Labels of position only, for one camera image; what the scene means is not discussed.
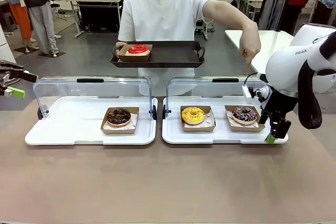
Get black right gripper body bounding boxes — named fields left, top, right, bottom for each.
left=264, top=90, right=298, bottom=119

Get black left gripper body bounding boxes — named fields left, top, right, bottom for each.
left=0, top=73, right=13, bottom=89

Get dark brown serving tray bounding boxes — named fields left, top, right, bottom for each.
left=109, top=40, right=206, bottom=69

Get paper liner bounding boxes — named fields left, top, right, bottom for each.
left=183, top=112, right=216, bottom=128
left=226, top=111, right=259, bottom=129
left=104, top=112, right=139, bottom=131
left=125, top=47, right=152, bottom=57

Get cardboard box of red donut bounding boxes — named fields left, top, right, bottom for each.
left=117, top=44, right=153, bottom=62

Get red glazed donut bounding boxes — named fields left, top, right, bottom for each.
left=128, top=45, right=151, bottom=55

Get person's left forearm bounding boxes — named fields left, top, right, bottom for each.
left=203, top=0, right=260, bottom=41

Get chocolate sprinkled donut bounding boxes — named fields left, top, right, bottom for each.
left=107, top=108, right=131, bottom=127
left=232, top=106, right=258, bottom=125

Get cardboard box of purple donut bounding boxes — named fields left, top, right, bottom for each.
left=224, top=105, right=266, bottom=133

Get paper liner under purple donut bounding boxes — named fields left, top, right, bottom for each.
left=226, top=111, right=259, bottom=129

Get paper liner under yellow donut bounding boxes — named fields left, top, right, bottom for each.
left=183, top=112, right=216, bottom=128

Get cardboard box of yellow donut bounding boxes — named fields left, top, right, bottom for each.
left=180, top=105, right=216, bottom=133

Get yellow sprinkled donut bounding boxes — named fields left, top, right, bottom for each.
left=181, top=106, right=205, bottom=125

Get cardboard box of chocolate donut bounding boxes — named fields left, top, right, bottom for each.
left=100, top=106, right=140, bottom=135

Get paper liner under chocolate donut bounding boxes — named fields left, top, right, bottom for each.
left=104, top=112, right=139, bottom=131

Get person in white shirt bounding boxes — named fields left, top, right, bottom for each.
left=117, top=0, right=215, bottom=97

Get person's left hand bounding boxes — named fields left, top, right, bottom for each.
left=239, top=27, right=262, bottom=76

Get person's right hand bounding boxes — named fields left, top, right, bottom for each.
left=114, top=41, right=128, bottom=52

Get white display tray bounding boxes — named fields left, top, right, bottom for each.
left=162, top=95, right=289, bottom=145
left=25, top=95, right=158, bottom=146

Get bystander in orange skirt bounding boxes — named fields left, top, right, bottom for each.
left=0, top=0, right=36, bottom=52

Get bystander in cream shawl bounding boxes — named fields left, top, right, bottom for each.
left=18, top=0, right=64, bottom=58

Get clear display lid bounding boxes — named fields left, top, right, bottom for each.
left=162, top=76, right=266, bottom=120
left=33, top=76, right=158, bottom=121

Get black clamp pole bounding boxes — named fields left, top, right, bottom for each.
left=274, top=0, right=288, bottom=33

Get bystander in black apron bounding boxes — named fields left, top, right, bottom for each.
left=258, top=0, right=310, bottom=31

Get background table with black cabinet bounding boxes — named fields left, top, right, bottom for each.
left=65, top=0, right=123, bottom=38

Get background grey work table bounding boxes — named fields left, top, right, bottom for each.
left=234, top=0, right=266, bottom=24

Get black right arm cable sleeve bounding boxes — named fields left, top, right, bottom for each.
left=297, top=32, right=336, bottom=130

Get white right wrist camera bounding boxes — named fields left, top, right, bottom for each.
left=241, top=84, right=271, bottom=105

